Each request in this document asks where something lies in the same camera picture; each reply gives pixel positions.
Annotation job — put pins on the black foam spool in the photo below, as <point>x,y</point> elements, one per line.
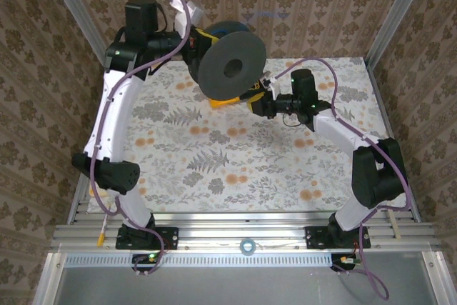
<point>218,76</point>

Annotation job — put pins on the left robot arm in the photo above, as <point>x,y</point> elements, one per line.
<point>114,115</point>

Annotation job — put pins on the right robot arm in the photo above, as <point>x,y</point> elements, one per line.
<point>375,173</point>

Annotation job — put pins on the black plastic bin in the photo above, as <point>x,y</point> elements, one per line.
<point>246,94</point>

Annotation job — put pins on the yellow plastic bin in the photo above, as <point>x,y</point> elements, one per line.
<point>223,102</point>

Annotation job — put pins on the floral tablecloth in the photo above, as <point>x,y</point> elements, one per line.
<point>214,162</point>

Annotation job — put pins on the blue tape roll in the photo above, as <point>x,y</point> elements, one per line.
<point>242,247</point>

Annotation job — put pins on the wooden stick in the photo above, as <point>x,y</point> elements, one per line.
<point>395,224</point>

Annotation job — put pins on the small black electronics board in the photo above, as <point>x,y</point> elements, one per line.
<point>344,262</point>
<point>146,259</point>

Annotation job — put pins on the grey metal tray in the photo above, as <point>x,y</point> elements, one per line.
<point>232,283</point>

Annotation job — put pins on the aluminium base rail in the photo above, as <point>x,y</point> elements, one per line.
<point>232,228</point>

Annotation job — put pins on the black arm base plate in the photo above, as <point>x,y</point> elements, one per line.
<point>312,239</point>
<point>171,237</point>

